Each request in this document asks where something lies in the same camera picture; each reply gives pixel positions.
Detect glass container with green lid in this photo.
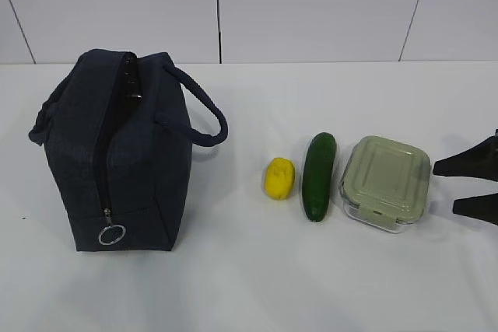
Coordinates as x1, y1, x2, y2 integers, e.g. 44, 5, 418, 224
339, 135, 431, 233

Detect green cucumber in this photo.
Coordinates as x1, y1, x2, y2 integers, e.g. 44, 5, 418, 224
301, 132, 337, 222

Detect navy blue lunch bag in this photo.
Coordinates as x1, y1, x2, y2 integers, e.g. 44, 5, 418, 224
29, 49, 228, 252

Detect yellow lemon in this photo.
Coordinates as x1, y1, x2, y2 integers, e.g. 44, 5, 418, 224
264, 158, 296, 200

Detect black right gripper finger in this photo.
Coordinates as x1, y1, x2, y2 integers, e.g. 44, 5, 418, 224
452, 194, 498, 225
433, 131, 497, 182

